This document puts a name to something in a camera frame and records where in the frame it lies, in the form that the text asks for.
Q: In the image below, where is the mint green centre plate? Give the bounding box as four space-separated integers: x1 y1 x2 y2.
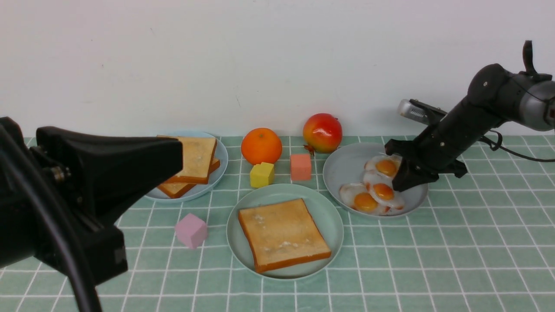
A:
226 184 344 280

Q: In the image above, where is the light blue bread plate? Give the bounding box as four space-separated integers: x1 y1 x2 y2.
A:
145 138 229 203

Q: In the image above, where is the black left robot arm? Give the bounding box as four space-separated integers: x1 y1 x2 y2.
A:
1 117 183 286

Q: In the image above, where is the salmon foam cube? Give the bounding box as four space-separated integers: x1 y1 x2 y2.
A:
290 153 312 181

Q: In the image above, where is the yellow foam cube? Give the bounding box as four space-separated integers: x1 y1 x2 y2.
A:
249 162 275 189

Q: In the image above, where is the red pomegranate fruit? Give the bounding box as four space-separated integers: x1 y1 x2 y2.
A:
303 113 343 156

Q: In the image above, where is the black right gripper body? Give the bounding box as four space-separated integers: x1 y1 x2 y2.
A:
385 97 502 178

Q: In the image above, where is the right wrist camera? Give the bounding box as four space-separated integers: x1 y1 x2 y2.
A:
397 99 447 126

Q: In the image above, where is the orange fruit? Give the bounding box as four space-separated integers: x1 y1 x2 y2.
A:
241 128 283 165

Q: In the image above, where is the pink foam cube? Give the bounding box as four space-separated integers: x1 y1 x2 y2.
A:
174 213 208 249

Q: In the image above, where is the grey egg plate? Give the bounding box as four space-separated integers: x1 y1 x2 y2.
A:
323 142 428 219

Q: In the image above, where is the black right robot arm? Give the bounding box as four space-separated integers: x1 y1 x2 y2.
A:
385 64 554 192

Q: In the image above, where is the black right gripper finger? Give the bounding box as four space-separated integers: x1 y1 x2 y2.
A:
392 157 439 192

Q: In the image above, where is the fried egg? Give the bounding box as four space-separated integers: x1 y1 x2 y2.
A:
364 154 402 179
339 182 390 215
362 170 405 210

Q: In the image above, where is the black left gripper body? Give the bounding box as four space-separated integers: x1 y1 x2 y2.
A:
36 126 183 226

